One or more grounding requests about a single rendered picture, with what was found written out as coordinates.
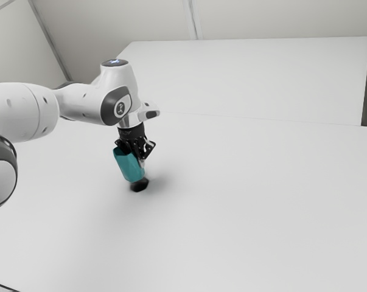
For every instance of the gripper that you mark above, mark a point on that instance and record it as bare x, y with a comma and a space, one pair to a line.
131, 132

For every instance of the teal faceted mug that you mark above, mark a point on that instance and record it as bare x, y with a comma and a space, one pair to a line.
129, 166

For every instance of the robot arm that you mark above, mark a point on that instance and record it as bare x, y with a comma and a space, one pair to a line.
79, 100

